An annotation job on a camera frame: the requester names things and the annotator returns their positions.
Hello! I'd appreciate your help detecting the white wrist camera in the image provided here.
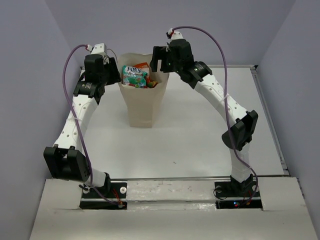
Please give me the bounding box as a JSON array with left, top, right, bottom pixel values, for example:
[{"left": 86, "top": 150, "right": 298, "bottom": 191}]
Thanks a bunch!
[
  {"left": 85, "top": 43, "right": 107, "bottom": 56},
  {"left": 166, "top": 28, "right": 184, "bottom": 41}
]

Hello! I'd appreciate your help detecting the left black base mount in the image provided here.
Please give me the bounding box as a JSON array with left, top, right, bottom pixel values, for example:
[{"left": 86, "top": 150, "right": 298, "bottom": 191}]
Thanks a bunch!
[{"left": 79, "top": 181, "right": 128, "bottom": 210}]

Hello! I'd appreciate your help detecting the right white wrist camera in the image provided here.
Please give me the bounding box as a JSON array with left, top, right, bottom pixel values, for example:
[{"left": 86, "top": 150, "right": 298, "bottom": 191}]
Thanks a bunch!
[{"left": 166, "top": 28, "right": 184, "bottom": 41}]

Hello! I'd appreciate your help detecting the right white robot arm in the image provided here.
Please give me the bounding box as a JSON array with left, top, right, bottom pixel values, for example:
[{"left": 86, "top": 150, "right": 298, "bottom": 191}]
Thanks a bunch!
[{"left": 150, "top": 39, "right": 259, "bottom": 197}]

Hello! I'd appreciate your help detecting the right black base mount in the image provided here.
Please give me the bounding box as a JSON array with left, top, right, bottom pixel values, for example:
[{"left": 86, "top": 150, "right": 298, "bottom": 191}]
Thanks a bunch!
[{"left": 213, "top": 181, "right": 263, "bottom": 210}]

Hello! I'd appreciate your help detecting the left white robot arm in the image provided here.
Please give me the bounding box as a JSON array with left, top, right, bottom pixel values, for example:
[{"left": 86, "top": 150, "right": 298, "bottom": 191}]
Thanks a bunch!
[{"left": 43, "top": 54, "right": 121, "bottom": 198}]

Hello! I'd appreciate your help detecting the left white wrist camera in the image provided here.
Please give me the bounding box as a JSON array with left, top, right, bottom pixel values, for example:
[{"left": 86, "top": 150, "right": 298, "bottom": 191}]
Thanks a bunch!
[{"left": 85, "top": 43, "right": 107, "bottom": 56}]

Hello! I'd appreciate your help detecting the orange candy bag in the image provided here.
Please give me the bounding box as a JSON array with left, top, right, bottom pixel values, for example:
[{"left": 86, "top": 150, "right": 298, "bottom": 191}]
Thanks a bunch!
[{"left": 137, "top": 62, "right": 158, "bottom": 88}]

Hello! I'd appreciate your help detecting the teal Fox's candy bag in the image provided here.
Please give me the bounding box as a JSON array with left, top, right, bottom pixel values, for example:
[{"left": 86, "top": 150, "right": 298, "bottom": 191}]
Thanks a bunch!
[{"left": 122, "top": 65, "right": 148, "bottom": 89}]

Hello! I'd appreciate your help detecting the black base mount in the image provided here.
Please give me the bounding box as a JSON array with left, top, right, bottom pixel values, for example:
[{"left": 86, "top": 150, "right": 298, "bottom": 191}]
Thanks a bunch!
[
  {"left": 213, "top": 181, "right": 263, "bottom": 210},
  {"left": 79, "top": 181, "right": 128, "bottom": 210}
]

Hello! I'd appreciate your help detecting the cream paper bag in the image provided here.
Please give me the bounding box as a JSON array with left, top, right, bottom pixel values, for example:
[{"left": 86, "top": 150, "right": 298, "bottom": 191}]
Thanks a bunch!
[{"left": 117, "top": 53, "right": 169, "bottom": 128}]

